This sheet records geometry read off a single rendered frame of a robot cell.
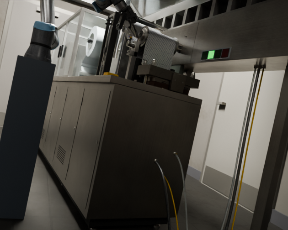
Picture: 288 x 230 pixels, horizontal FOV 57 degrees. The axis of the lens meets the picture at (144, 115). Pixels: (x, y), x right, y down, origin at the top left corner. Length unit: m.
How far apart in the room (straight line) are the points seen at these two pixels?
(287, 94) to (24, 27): 4.26
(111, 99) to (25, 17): 3.74
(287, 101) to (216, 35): 0.60
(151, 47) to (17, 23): 3.45
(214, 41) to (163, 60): 0.37
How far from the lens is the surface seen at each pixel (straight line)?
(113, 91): 1.46
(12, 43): 4.99
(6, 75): 4.95
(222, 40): 1.77
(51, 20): 1.86
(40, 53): 1.65
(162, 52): 1.92
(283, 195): 2.77
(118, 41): 2.61
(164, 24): 2.44
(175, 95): 1.67
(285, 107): 1.57
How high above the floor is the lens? 0.75
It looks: 1 degrees down
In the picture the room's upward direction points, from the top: 12 degrees clockwise
